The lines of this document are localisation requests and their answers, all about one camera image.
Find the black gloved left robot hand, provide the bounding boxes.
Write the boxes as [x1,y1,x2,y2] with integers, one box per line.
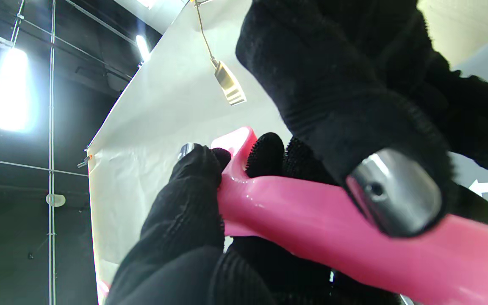
[104,133,401,305]

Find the ceiling strip light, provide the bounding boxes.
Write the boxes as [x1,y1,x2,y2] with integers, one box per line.
[136,34,151,62]

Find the grey plastic waste bin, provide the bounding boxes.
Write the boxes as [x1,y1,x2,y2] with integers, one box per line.
[449,30,488,233]

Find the pink lint roller handle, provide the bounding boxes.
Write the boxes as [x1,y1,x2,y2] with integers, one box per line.
[210,126,488,305]

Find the brown wooden furniture piece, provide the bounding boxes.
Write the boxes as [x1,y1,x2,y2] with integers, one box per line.
[214,59,247,106]

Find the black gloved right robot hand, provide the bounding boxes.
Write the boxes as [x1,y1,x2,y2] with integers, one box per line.
[236,0,488,238]

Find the bright ceiling lamp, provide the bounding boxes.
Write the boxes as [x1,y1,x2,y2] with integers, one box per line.
[0,44,39,132]

